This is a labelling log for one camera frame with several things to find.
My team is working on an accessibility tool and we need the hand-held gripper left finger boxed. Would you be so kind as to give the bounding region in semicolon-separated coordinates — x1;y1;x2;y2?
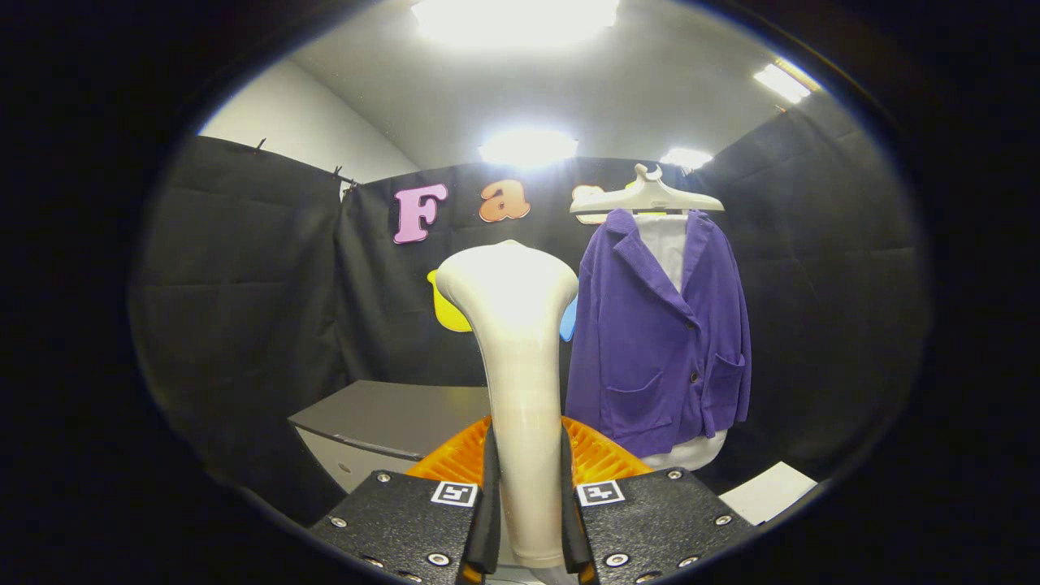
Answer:
309;416;503;585

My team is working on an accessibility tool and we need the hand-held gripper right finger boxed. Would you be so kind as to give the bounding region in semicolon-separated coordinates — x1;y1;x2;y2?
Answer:
559;416;756;585

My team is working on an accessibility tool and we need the purple jacket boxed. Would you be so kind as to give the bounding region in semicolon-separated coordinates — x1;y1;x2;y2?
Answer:
565;209;752;458

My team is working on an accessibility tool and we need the white garment steamer head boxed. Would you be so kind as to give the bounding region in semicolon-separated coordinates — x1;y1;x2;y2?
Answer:
435;240;579;570

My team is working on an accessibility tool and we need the white plastic clothes hanger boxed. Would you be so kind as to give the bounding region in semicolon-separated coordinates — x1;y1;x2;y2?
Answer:
569;163;725;216

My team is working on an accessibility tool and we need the black backdrop cloth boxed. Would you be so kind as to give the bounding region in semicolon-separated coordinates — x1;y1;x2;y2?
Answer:
128;93;931;525

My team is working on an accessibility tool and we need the large ceiling light panel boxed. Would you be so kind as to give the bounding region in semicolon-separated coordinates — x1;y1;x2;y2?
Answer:
410;0;620;48

